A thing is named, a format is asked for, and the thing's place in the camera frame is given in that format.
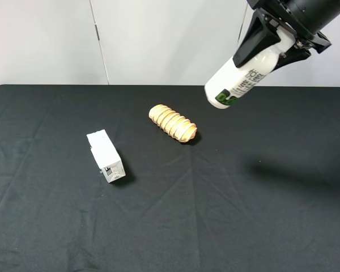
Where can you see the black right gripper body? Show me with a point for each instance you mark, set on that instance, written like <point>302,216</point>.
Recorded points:
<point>307,18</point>

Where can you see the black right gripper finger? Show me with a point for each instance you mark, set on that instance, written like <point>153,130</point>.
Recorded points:
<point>291,56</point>
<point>259,36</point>

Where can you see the white milk bottle green label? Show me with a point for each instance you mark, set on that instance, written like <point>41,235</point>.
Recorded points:
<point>230,83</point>

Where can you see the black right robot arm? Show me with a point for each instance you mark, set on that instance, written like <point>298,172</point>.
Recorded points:
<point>300,43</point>

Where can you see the golden braided bread loaf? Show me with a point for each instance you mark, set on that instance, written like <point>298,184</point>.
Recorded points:
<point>172,123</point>

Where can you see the black tablecloth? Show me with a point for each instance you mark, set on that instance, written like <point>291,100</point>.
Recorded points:
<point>257,189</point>

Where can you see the white milk carton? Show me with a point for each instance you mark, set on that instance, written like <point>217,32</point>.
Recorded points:
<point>106,156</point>

